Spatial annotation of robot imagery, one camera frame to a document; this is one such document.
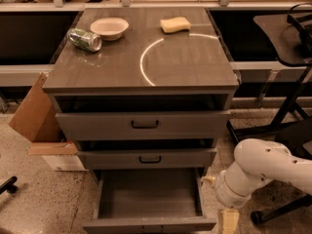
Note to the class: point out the black side table stand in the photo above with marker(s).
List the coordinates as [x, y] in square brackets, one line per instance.
[291, 37]

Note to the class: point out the green soda can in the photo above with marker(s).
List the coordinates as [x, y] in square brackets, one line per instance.
[84, 40]

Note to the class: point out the grey drawer cabinet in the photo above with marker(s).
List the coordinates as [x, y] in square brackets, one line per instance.
[146, 61]

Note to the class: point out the black office chair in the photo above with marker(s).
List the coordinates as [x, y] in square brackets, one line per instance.
[295, 138]

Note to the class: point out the grey drawer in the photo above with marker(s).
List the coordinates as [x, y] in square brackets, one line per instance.
[152, 201]
[146, 154]
[141, 117]

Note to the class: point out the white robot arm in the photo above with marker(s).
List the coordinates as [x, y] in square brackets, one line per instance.
[256, 163]

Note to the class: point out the grey bottom drawer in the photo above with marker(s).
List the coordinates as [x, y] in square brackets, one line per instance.
[152, 201]

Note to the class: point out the yellow sponge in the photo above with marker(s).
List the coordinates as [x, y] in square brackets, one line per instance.
[175, 24]

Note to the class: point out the black chair caster left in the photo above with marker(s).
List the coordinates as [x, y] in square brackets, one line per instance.
[9, 185]

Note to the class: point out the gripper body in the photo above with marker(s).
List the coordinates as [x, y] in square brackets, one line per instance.
[223, 189]

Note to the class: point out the grey middle drawer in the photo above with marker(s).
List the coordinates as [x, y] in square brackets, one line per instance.
[146, 154]

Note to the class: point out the brown cardboard box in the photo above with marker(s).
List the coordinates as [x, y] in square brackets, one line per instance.
[35, 119]

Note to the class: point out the white bowl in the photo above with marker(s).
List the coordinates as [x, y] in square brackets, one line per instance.
[109, 29]

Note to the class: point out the grey top drawer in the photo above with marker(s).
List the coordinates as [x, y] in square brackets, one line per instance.
[141, 117]

